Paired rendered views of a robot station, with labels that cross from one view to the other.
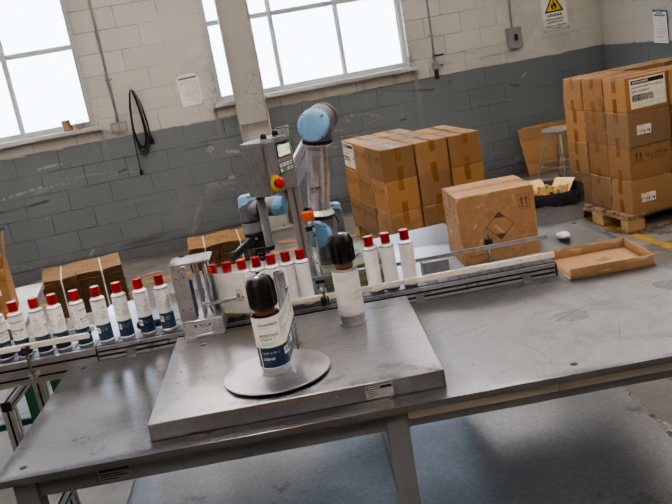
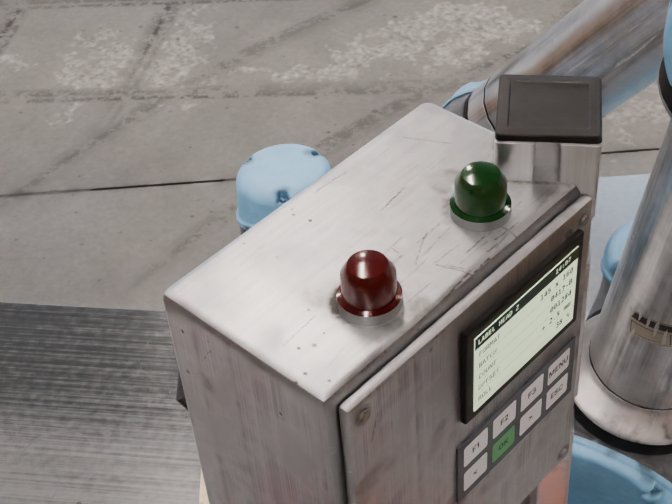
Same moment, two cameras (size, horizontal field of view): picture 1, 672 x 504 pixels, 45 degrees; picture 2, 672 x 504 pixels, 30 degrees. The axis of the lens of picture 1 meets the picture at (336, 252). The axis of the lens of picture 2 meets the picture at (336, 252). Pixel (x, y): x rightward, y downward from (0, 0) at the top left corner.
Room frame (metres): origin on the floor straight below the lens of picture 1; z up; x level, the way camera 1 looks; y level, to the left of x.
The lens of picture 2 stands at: (2.49, 0.11, 1.83)
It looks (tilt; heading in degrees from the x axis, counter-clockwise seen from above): 43 degrees down; 13
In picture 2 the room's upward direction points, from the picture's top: 5 degrees counter-clockwise
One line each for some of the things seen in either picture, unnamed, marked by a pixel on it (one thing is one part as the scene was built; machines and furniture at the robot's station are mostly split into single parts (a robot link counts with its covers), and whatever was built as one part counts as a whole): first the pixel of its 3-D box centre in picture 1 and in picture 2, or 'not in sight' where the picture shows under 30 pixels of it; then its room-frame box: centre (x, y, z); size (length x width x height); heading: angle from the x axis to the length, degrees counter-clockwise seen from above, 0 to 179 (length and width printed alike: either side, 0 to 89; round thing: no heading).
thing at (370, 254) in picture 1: (371, 263); not in sight; (2.80, -0.12, 0.98); 0.05 x 0.05 x 0.20
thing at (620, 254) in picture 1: (598, 257); not in sight; (2.82, -0.93, 0.85); 0.30 x 0.26 x 0.04; 91
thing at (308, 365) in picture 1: (277, 372); not in sight; (2.19, 0.22, 0.89); 0.31 x 0.31 x 0.01
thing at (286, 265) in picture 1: (289, 278); not in sight; (2.79, 0.18, 0.98); 0.05 x 0.05 x 0.20
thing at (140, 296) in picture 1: (142, 306); not in sight; (2.78, 0.70, 0.98); 0.05 x 0.05 x 0.20
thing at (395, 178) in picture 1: (412, 188); not in sight; (6.77, -0.73, 0.45); 1.20 x 0.84 x 0.89; 13
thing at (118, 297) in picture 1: (121, 309); not in sight; (2.77, 0.78, 0.98); 0.05 x 0.05 x 0.20
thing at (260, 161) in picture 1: (269, 165); (395, 384); (2.87, 0.18, 1.38); 0.17 x 0.10 x 0.19; 146
